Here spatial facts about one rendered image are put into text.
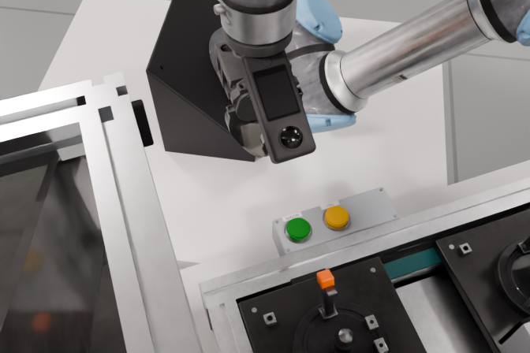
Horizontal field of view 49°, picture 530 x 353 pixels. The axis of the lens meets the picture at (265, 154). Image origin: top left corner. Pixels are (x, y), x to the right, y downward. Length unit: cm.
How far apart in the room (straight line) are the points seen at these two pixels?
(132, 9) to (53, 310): 135
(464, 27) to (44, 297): 76
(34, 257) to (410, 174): 105
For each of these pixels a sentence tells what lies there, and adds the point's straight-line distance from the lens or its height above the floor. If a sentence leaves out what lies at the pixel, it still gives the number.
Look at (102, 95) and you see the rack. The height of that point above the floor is 166.
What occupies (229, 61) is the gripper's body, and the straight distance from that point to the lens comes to 64.
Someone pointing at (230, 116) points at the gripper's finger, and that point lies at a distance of 64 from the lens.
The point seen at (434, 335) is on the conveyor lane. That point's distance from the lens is 100.
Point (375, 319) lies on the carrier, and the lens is 89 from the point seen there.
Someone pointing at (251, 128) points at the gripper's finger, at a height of 130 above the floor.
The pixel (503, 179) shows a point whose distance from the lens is 125.
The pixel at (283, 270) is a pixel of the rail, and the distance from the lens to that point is 96.
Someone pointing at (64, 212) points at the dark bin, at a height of 163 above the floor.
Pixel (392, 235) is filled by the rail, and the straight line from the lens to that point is 101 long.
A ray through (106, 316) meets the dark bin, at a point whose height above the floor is 139.
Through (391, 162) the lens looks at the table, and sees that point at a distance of 121.
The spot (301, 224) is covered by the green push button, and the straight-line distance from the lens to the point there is 98.
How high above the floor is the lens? 183
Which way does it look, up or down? 55 degrees down
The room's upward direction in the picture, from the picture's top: straight up
